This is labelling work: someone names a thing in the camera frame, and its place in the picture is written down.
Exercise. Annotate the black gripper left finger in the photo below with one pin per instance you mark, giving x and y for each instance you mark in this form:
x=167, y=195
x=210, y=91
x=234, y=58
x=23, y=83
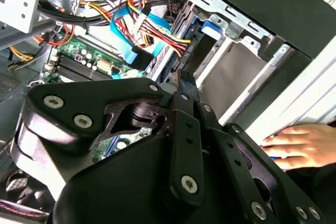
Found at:
x=99, y=93

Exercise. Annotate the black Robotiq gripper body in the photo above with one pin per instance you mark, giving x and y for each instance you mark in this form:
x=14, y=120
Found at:
x=118, y=187

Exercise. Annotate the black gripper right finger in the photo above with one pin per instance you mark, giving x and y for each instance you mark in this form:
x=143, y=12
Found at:
x=235, y=171

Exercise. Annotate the hard disk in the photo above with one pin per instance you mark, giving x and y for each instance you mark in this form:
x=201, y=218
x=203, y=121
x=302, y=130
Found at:
x=210, y=28

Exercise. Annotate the bare person hand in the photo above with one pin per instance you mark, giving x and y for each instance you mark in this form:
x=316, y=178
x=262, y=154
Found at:
x=302, y=145

